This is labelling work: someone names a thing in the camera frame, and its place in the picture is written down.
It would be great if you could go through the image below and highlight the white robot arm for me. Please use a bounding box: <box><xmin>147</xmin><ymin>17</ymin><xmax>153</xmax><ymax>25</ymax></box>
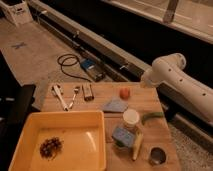
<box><xmin>141</xmin><ymin>53</ymin><xmax>213</xmax><ymax>126</ymax></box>

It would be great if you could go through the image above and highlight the blue black power box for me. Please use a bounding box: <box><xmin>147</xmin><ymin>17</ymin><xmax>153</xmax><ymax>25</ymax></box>
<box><xmin>80</xmin><ymin>59</ymin><xmax>105</xmax><ymax>82</ymax></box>

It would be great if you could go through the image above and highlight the orange tomato toy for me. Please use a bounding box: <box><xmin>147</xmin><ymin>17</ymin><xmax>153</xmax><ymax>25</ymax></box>
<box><xmin>119</xmin><ymin>88</ymin><xmax>130</xmax><ymax>100</ymax></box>

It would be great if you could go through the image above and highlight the small metal rectangular box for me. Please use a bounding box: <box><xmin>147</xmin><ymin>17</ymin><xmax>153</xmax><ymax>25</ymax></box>
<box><xmin>82</xmin><ymin>84</ymin><xmax>94</xmax><ymax>101</ymax></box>

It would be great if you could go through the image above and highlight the green chili pepper toy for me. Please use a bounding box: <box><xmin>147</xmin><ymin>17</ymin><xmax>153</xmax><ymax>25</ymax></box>
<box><xmin>141</xmin><ymin>112</ymin><xmax>164</xmax><ymax>125</ymax></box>

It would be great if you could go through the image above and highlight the yellow plastic tub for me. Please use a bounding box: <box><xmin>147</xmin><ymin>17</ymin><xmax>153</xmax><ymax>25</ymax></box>
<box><xmin>8</xmin><ymin>111</ymin><xmax>106</xmax><ymax>171</ymax></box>

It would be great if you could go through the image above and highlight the dark crumbs pile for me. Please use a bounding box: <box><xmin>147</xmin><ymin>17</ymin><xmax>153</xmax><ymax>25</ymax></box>
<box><xmin>39</xmin><ymin>137</ymin><xmax>62</xmax><ymax>159</ymax></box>

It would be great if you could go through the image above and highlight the small metal cup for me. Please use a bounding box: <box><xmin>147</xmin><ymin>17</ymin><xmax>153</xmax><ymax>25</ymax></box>
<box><xmin>149</xmin><ymin>147</ymin><xmax>166</xmax><ymax>165</ymax></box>

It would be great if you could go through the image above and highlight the white crate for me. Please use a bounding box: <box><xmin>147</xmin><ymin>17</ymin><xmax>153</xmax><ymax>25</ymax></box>
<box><xmin>0</xmin><ymin>0</ymin><xmax>33</xmax><ymax>27</ymax></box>

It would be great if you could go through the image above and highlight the black cable loop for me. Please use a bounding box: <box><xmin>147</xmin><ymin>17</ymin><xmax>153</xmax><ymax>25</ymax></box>
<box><xmin>56</xmin><ymin>53</ymin><xmax>93</xmax><ymax>83</ymax></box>

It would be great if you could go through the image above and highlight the white handled kitchen tool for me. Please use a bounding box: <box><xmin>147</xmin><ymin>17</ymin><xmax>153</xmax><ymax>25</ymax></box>
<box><xmin>51</xmin><ymin>85</ymin><xmax>68</xmax><ymax>111</ymax></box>

